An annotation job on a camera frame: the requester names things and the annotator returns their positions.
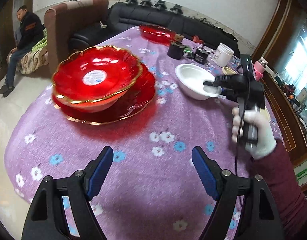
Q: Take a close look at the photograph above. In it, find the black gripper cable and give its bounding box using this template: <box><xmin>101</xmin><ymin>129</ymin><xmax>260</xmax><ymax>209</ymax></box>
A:
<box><xmin>234</xmin><ymin>67</ymin><xmax>252</xmax><ymax>178</ymax></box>

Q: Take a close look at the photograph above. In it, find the black electronic box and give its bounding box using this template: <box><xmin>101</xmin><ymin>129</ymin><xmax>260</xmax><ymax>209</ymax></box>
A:
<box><xmin>193</xmin><ymin>47</ymin><xmax>209</xmax><ymax>64</ymax></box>

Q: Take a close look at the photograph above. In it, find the white gloved right hand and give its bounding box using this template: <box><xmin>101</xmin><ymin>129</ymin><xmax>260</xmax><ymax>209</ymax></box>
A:
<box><xmin>232</xmin><ymin>107</ymin><xmax>277</xmax><ymax>160</ymax></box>

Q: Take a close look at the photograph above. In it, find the black leather sofa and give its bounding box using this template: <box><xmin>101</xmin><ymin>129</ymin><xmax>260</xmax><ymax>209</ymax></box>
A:
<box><xmin>68</xmin><ymin>2</ymin><xmax>240</xmax><ymax>57</ymax></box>

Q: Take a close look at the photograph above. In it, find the red gold-rimmed bowl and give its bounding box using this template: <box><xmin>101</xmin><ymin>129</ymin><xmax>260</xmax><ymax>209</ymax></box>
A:
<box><xmin>52</xmin><ymin>46</ymin><xmax>143</xmax><ymax>113</ymax></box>

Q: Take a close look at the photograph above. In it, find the large red plate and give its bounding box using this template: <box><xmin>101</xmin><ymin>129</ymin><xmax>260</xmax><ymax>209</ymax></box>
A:
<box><xmin>52</xmin><ymin>63</ymin><xmax>156</xmax><ymax>125</ymax></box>

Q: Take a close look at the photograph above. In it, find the white plastic bowl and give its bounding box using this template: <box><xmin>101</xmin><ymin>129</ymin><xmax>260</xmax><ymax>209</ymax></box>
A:
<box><xmin>175</xmin><ymin>64</ymin><xmax>222</xmax><ymax>101</ymax></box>

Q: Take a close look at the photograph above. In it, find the purple floral tablecloth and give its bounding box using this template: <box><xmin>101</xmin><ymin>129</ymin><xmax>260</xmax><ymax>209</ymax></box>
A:
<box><xmin>4</xmin><ymin>27</ymin><xmax>251</xmax><ymax>239</ymax></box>

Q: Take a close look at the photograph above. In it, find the brown armchair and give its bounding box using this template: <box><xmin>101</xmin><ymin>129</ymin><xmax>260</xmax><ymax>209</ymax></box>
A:
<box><xmin>44</xmin><ymin>0</ymin><xmax>109</xmax><ymax>74</ymax></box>

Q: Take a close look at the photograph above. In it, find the small wooden figurine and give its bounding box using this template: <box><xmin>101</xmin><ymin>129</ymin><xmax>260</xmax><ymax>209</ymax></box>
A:
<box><xmin>174</xmin><ymin>34</ymin><xmax>184</xmax><ymax>43</ymax></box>

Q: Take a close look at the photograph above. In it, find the red dish far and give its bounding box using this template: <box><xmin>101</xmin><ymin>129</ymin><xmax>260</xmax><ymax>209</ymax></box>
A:
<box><xmin>139</xmin><ymin>24</ymin><xmax>176</xmax><ymax>46</ymax></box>

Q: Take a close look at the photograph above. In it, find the pink sleeved bottle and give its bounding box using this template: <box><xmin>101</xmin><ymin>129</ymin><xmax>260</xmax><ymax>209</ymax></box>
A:
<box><xmin>253</xmin><ymin>57</ymin><xmax>268</xmax><ymax>81</ymax></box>

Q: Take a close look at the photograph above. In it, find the seated man in black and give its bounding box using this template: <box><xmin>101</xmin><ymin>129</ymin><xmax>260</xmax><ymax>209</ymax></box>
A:
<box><xmin>0</xmin><ymin>5</ymin><xmax>44</xmax><ymax>98</ymax></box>

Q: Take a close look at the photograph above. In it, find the maroon right sleeve forearm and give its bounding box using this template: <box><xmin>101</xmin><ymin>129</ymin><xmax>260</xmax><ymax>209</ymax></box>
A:
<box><xmin>251</xmin><ymin>139</ymin><xmax>307</xmax><ymax>239</ymax></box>

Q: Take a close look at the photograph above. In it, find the black cylinder container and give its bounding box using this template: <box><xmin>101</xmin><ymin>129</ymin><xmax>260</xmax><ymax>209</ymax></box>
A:
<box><xmin>167</xmin><ymin>41</ymin><xmax>185</xmax><ymax>60</ymax></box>

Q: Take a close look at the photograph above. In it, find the white plastic jar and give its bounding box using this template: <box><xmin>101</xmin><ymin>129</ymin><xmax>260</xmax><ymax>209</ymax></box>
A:
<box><xmin>212</xmin><ymin>43</ymin><xmax>234</xmax><ymax>67</ymax></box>

